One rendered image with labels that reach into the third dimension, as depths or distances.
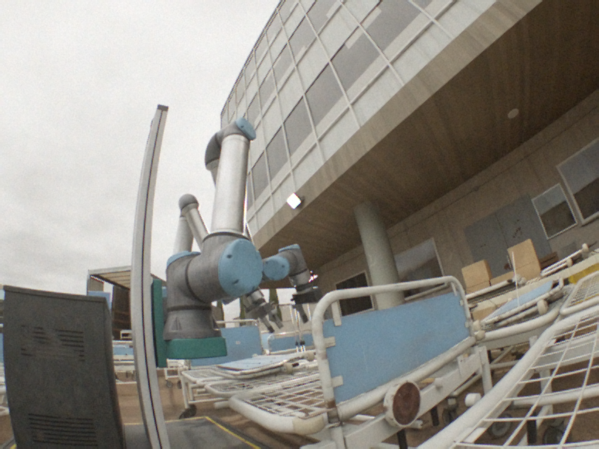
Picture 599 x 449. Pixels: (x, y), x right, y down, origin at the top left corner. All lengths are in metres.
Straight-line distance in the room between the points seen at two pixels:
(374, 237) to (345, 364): 5.37
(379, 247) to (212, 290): 5.26
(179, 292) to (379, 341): 0.58
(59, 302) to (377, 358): 0.86
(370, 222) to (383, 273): 1.15
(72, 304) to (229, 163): 0.69
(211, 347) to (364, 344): 0.42
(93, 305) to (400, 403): 0.83
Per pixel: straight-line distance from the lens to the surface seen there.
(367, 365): 0.68
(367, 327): 0.69
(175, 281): 0.85
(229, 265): 0.69
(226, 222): 0.81
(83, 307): 0.85
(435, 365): 0.87
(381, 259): 5.79
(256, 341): 2.67
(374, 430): 0.69
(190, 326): 0.81
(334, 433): 0.61
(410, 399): 0.71
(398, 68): 5.37
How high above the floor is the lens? 0.69
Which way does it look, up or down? 23 degrees up
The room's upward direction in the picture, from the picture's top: 10 degrees counter-clockwise
